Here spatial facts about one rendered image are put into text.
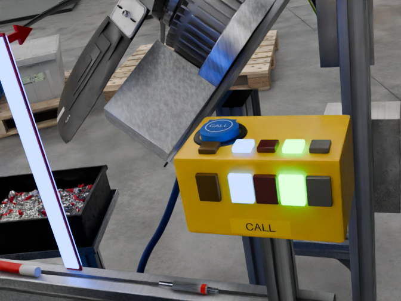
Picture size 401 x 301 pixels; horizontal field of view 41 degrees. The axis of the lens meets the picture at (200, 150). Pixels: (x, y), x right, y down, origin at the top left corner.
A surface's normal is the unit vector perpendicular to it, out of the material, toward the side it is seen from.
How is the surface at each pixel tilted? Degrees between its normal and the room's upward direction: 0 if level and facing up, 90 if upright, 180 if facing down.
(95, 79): 48
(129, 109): 56
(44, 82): 95
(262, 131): 0
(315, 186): 90
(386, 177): 90
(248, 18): 66
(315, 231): 90
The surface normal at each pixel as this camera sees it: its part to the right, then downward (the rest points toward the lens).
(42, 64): 0.22, 0.48
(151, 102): 0.13, -0.18
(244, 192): -0.33, 0.47
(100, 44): -0.70, -0.24
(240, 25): -0.12, 0.18
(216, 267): -0.16, -0.89
